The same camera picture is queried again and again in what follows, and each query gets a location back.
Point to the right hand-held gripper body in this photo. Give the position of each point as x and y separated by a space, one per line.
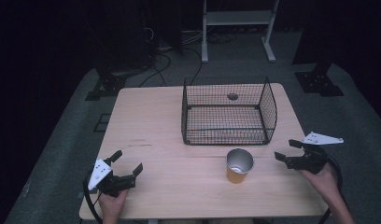
313 154

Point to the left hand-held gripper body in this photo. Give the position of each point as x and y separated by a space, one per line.
108 180

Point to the orange metal-rimmed cup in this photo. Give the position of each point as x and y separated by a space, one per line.
239 165

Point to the person's left hand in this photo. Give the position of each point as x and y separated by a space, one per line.
112 205

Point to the person's right hand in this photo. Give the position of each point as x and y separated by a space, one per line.
321 182

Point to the wooden table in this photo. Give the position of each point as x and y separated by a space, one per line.
166 124

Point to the black tripod stand base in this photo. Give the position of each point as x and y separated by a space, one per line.
107 84

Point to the white metal stand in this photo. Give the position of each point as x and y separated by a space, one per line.
238 28

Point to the black stand base plate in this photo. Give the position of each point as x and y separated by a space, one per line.
318 83

